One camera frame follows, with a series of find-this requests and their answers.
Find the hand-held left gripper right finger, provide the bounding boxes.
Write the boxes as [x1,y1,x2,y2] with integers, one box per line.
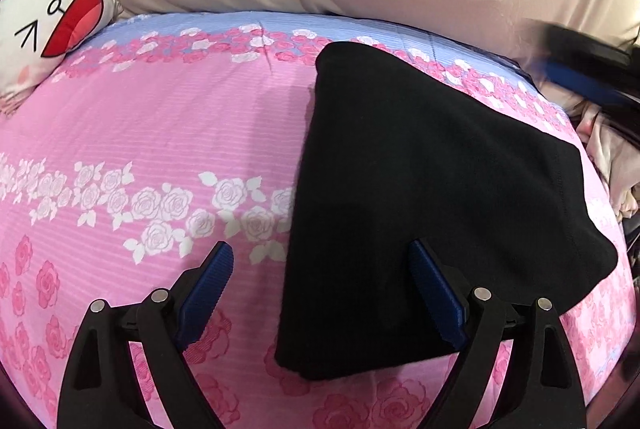
[407,239,587,429]

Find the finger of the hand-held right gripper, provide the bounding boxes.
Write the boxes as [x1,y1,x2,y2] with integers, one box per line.
[530,22,640,110]

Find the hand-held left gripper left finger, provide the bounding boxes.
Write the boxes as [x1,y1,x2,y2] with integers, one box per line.
[57,241,236,429]

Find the black pants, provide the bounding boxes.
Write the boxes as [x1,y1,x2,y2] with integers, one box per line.
[274,40,620,382]

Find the pale patterned cloth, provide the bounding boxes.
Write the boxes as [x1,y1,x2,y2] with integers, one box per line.
[574,102,640,222]

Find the pink floral bed sheet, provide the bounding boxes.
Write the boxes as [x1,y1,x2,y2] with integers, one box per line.
[0,10,636,429]

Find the cartoon face pillow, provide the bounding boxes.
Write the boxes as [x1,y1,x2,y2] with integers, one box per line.
[0,0,126,116]

